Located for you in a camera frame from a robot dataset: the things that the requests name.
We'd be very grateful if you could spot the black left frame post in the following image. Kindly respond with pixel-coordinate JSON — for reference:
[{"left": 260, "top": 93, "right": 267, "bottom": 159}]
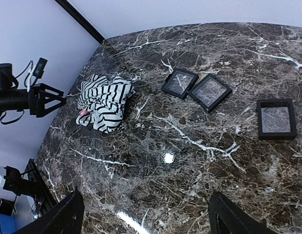
[{"left": 55, "top": 0, "right": 105, "bottom": 44}]

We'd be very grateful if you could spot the black display box right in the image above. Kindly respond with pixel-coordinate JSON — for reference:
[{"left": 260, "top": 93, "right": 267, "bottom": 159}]
[{"left": 256, "top": 98, "right": 297, "bottom": 140}]

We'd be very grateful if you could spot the black front frame rail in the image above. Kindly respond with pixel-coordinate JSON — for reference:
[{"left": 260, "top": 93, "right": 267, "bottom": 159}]
[{"left": 24, "top": 159, "right": 57, "bottom": 215}]

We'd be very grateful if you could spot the black display box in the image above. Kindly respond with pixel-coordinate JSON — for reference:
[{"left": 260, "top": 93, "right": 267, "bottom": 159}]
[
  {"left": 256, "top": 98, "right": 297, "bottom": 140},
  {"left": 161, "top": 69, "right": 199, "bottom": 100},
  {"left": 189, "top": 73, "right": 232, "bottom": 113}
]

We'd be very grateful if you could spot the black display box middle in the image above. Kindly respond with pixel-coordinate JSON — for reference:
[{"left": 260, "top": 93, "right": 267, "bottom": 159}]
[{"left": 189, "top": 73, "right": 232, "bottom": 113}]

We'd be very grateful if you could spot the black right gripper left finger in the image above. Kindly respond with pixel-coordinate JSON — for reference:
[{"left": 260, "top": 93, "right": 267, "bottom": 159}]
[{"left": 15, "top": 188, "right": 85, "bottom": 234}]

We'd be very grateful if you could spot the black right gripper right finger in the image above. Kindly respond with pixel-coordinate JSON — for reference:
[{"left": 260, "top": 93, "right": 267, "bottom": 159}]
[{"left": 208, "top": 192, "right": 275, "bottom": 234}]

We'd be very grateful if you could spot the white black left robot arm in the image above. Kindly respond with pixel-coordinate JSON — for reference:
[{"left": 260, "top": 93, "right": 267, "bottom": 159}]
[{"left": 0, "top": 58, "right": 67, "bottom": 125}]

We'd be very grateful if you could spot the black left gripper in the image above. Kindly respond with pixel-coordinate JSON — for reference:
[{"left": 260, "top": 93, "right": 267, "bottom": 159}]
[{"left": 28, "top": 83, "right": 67, "bottom": 118}]

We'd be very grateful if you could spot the pink flower brooch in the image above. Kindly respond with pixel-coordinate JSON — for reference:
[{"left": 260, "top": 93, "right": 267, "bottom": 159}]
[{"left": 79, "top": 110, "right": 89, "bottom": 115}]

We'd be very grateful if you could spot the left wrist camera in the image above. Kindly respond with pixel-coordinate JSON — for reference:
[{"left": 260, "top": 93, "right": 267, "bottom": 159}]
[{"left": 32, "top": 58, "right": 48, "bottom": 79}]

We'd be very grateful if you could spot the black display box left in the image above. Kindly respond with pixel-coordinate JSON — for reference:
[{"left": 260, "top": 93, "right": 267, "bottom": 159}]
[{"left": 161, "top": 69, "right": 199, "bottom": 100}]

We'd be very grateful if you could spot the black white striped garment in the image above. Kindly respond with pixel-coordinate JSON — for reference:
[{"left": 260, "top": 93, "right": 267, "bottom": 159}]
[{"left": 75, "top": 74, "right": 135, "bottom": 134}]

